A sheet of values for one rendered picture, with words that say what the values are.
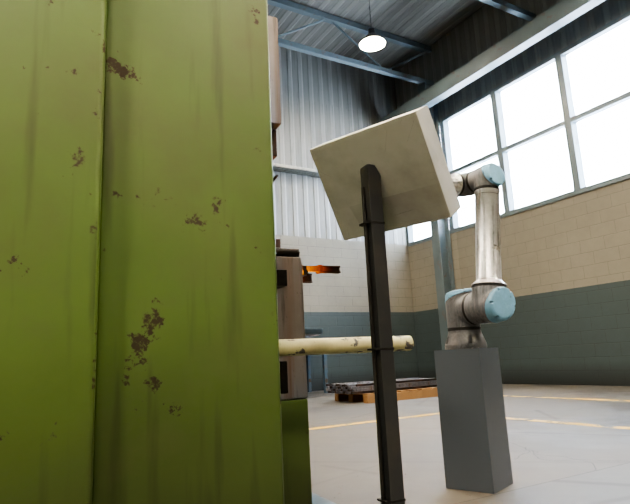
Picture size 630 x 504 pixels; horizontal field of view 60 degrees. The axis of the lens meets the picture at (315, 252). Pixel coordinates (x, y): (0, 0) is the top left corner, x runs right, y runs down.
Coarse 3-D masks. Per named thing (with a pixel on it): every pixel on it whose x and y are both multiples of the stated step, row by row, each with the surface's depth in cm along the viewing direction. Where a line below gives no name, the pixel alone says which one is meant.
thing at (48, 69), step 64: (0, 0) 116; (64, 0) 122; (0, 64) 114; (64, 64) 119; (0, 128) 111; (64, 128) 117; (0, 192) 109; (64, 192) 114; (0, 256) 107; (64, 256) 112; (0, 320) 105; (64, 320) 109; (0, 384) 103; (64, 384) 107; (0, 448) 101; (64, 448) 105
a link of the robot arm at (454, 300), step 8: (448, 296) 255; (456, 296) 251; (464, 296) 248; (448, 304) 254; (456, 304) 250; (448, 312) 254; (456, 312) 249; (464, 312) 245; (448, 320) 254; (456, 320) 250; (464, 320) 248
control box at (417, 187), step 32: (384, 128) 137; (416, 128) 133; (320, 160) 151; (352, 160) 146; (384, 160) 141; (416, 160) 136; (352, 192) 150; (384, 192) 144; (416, 192) 139; (448, 192) 138; (352, 224) 154; (384, 224) 148; (416, 224) 143
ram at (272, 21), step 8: (272, 24) 189; (272, 32) 188; (272, 40) 187; (272, 48) 187; (272, 56) 186; (272, 64) 186; (272, 72) 185; (272, 80) 184; (272, 88) 184; (272, 96) 183; (272, 104) 182; (280, 104) 184; (272, 112) 182; (280, 112) 183; (272, 120) 181; (280, 120) 183; (272, 128) 186
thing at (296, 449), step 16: (288, 400) 166; (304, 400) 168; (288, 416) 165; (304, 416) 167; (288, 432) 164; (304, 432) 166; (288, 448) 163; (304, 448) 165; (288, 464) 162; (304, 464) 164; (288, 480) 161; (304, 480) 163; (288, 496) 160; (304, 496) 162
